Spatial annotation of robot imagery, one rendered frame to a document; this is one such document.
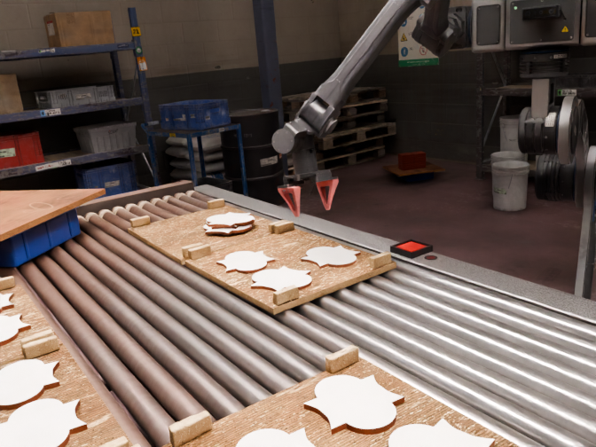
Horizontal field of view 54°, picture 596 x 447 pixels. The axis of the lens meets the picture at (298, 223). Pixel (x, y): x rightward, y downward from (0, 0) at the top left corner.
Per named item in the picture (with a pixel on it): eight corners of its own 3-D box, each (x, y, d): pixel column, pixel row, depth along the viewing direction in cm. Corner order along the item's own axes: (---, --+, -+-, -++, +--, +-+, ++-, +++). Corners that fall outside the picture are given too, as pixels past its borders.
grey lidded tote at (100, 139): (123, 144, 598) (119, 120, 592) (141, 145, 573) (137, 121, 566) (76, 152, 566) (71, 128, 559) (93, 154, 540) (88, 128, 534)
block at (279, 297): (295, 294, 124) (294, 283, 123) (301, 297, 122) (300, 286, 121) (271, 303, 120) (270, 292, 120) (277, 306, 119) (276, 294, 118)
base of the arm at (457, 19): (466, 48, 176) (466, 5, 172) (458, 49, 169) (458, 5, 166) (438, 50, 180) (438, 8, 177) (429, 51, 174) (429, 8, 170)
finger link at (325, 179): (343, 207, 145) (337, 169, 144) (321, 213, 140) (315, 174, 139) (325, 208, 150) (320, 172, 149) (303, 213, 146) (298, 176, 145)
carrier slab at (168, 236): (226, 208, 203) (225, 204, 202) (293, 233, 170) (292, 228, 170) (128, 232, 184) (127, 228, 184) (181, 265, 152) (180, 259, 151)
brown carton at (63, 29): (102, 48, 567) (96, 12, 558) (117, 45, 538) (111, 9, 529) (49, 51, 538) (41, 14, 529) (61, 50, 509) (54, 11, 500)
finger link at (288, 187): (321, 213, 141) (316, 174, 140) (298, 218, 136) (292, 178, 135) (304, 213, 146) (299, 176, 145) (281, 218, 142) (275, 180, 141)
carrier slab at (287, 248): (294, 232, 170) (294, 228, 170) (396, 268, 138) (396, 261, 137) (184, 266, 151) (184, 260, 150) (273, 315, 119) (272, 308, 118)
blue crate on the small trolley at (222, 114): (191, 123, 530) (188, 99, 524) (232, 123, 501) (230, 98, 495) (159, 130, 502) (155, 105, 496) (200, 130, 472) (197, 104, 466)
